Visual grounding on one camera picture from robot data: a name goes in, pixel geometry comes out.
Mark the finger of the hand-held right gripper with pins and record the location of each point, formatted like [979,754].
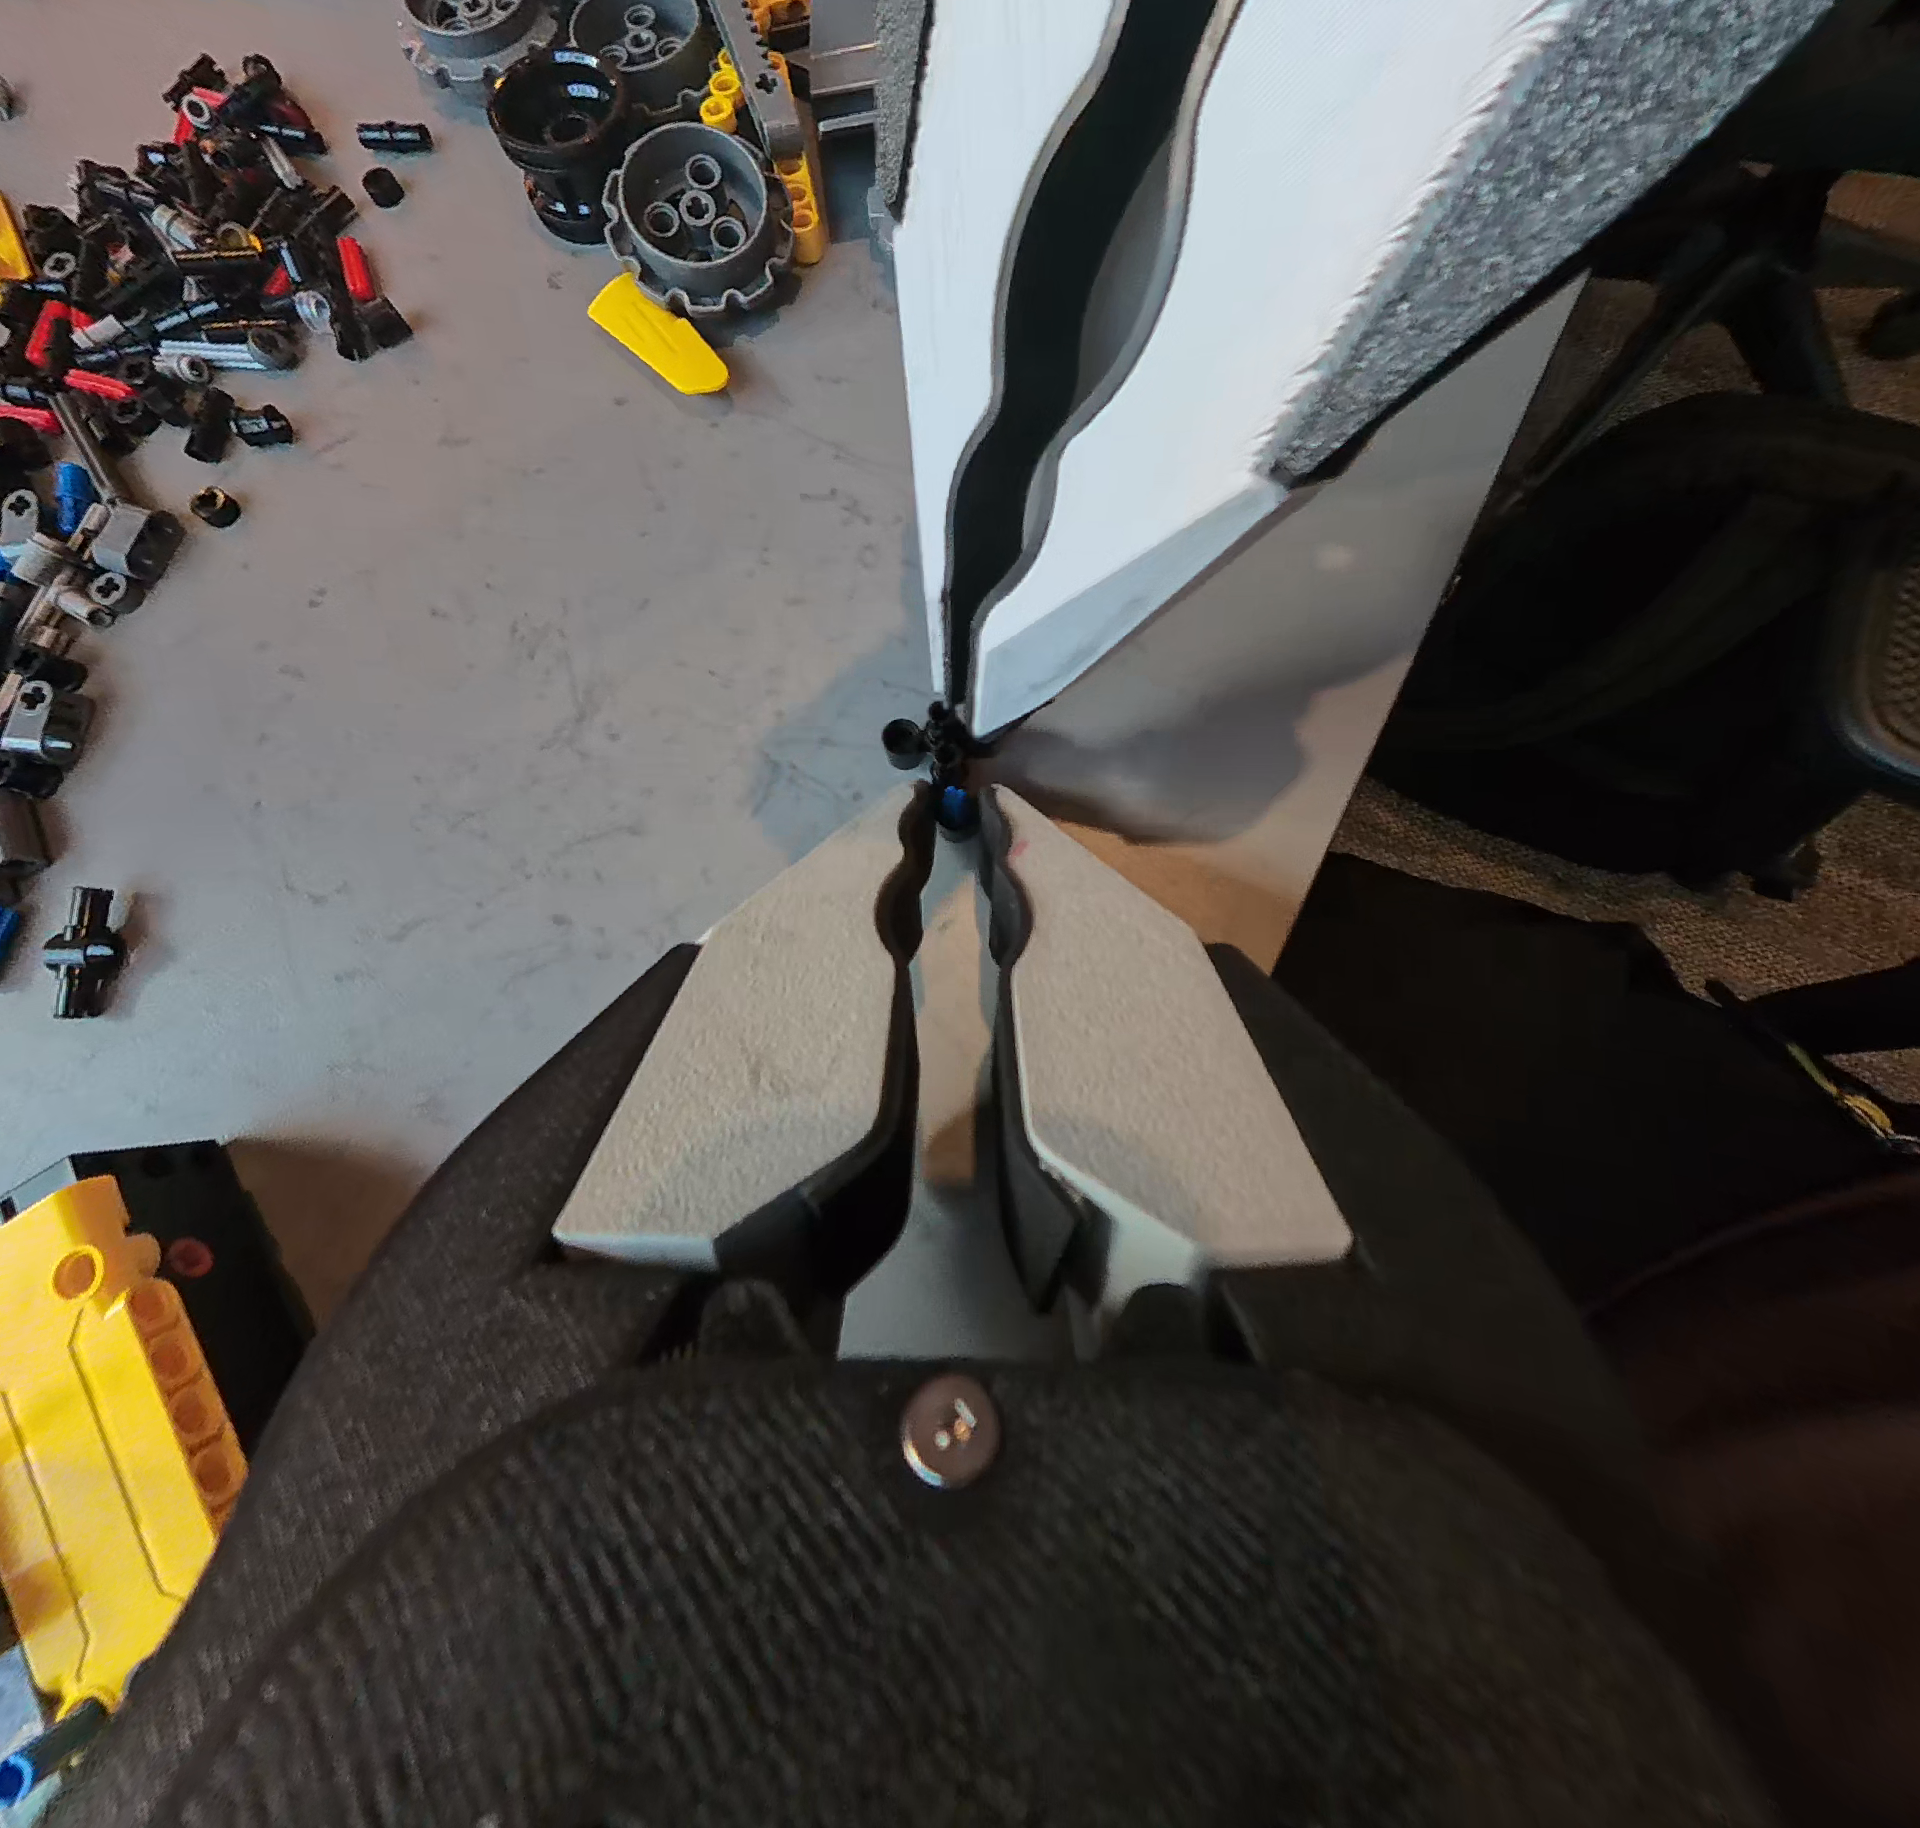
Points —
[976,118]
[1350,209]

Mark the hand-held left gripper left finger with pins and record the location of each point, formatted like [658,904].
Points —
[735,1094]

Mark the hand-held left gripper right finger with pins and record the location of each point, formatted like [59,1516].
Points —
[1170,1094]

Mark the blue connector pin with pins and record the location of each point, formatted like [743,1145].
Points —
[951,802]

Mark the black multi-hole connector piece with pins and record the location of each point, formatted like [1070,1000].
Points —
[930,741]

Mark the yellow toy vehicle model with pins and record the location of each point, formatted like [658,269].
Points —
[105,1439]

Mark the pile of small building parts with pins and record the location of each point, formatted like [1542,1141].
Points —
[151,298]

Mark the grey desk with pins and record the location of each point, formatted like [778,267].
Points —
[540,689]

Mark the dark grey gear rack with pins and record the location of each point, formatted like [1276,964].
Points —
[735,29]

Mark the group of grey toothed wheels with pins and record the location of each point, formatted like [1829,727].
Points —
[691,209]

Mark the yellow curved panel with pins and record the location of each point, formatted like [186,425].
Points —
[655,335]

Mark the black wheel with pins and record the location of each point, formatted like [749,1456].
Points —
[556,113]

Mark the black office chair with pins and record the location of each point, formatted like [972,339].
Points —
[1680,628]

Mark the black long axle pin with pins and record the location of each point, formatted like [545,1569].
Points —
[84,951]

